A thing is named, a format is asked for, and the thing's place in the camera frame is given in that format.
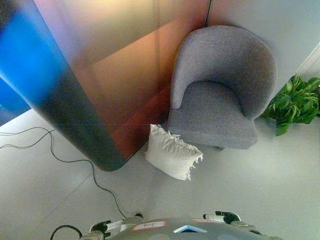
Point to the green leafy plant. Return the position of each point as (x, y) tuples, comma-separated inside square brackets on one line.
[(292, 105)]

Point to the grey fabric armchair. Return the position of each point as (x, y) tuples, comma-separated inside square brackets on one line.
[(220, 112)]

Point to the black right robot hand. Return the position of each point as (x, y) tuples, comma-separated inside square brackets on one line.
[(225, 216)]

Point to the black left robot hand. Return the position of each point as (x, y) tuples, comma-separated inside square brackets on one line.
[(105, 226)]

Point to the grey robot torso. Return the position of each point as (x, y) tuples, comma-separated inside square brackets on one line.
[(162, 232)]

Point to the white door frame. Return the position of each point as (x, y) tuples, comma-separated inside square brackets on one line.
[(312, 62)]

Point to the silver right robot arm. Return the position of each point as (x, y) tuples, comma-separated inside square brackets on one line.
[(247, 226)]

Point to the brown cabinet with dark edge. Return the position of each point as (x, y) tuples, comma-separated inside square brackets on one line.
[(112, 75)]

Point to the white fringed pillow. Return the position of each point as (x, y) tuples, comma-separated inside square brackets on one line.
[(170, 155)]

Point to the black vertical pole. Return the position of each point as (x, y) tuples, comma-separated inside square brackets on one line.
[(208, 12)]

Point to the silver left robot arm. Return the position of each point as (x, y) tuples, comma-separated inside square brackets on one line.
[(91, 236)]

